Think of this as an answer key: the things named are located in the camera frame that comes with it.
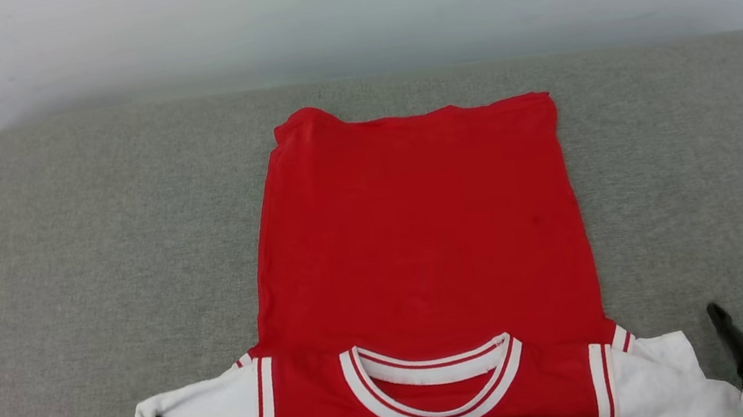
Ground red basketball jersey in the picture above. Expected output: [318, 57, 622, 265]
[94, 52, 743, 417]

